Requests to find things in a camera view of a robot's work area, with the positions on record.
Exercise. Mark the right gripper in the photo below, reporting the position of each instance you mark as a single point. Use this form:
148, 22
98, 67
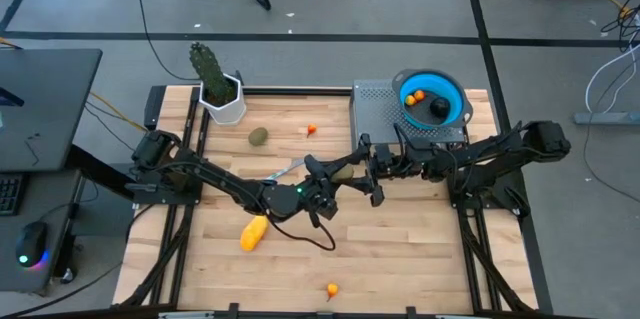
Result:
375, 179

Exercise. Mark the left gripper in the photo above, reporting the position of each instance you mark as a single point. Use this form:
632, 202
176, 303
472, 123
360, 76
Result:
312, 194

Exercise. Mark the olive brown oval toy fruit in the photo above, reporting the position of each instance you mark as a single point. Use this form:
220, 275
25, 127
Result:
342, 174

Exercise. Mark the orange toy peach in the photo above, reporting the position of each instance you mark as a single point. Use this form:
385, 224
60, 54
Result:
410, 100
332, 290
419, 95
311, 130

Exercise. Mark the green brown toy kiwi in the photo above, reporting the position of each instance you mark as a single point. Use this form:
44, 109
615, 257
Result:
258, 136

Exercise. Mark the yellow toy corn cob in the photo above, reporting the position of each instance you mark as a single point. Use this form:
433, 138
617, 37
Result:
254, 233

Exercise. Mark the dark round toy fruit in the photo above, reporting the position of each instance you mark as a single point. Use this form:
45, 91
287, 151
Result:
440, 107

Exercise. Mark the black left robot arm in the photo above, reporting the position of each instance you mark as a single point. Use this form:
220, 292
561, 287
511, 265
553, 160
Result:
225, 179

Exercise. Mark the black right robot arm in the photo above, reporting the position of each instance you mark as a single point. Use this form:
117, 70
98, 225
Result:
500, 151

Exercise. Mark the grey perforated metal riser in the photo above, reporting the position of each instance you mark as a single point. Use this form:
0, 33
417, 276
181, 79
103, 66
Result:
380, 109

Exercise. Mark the white plant pot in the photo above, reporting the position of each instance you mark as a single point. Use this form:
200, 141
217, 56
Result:
230, 111

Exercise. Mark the blue collapsible colander bowl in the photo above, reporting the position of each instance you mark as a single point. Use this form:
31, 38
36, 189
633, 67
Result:
432, 79

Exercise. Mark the green cactus plant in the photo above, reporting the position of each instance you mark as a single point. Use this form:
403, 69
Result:
210, 74

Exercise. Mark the grey desk foot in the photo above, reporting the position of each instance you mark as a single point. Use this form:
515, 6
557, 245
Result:
605, 118

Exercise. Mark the black office desk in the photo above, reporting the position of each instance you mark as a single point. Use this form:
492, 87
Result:
45, 109

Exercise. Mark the black lit computer mouse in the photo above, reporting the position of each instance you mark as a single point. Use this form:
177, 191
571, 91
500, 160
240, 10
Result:
31, 244

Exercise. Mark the black keyboard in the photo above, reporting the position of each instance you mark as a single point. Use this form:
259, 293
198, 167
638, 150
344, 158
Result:
10, 194

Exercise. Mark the black monitor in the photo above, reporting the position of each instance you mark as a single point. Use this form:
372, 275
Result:
7, 96

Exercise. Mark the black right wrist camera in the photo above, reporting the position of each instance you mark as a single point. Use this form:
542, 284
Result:
384, 155

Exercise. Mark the black aluminium table frame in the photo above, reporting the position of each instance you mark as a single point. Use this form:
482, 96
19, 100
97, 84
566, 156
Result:
295, 91

